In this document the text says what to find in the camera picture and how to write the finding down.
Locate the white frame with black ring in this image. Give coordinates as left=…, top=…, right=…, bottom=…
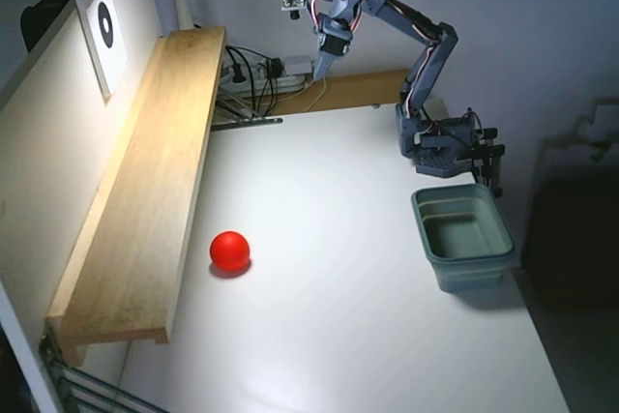
left=74, top=0, right=130, bottom=104

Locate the blue-grey gripper body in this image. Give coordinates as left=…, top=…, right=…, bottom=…
left=314, top=14, right=355, bottom=60

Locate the white power strip with cables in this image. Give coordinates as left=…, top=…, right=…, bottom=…
left=224, top=44, right=281, bottom=117

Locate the small wrist camera board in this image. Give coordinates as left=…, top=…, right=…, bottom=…
left=280, top=0, right=309, bottom=23

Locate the metal shelf bracket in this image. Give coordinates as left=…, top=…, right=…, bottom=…
left=210, top=91, right=284, bottom=133

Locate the white power adapter box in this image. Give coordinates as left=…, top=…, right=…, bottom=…
left=283, top=55, right=314, bottom=74

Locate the dark metal rack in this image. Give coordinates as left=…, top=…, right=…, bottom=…
left=38, top=335, right=168, bottom=413

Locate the red ball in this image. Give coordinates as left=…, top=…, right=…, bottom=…
left=208, top=230, right=251, bottom=273

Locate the long wooden shelf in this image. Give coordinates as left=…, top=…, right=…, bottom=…
left=45, top=25, right=228, bottom=369

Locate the grey plastic container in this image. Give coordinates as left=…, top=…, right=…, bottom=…
left=410, top=184, right=515, bottom=294

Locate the black table clamp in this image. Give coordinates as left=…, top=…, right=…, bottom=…
left=471, top=143, right=507, bottom=199

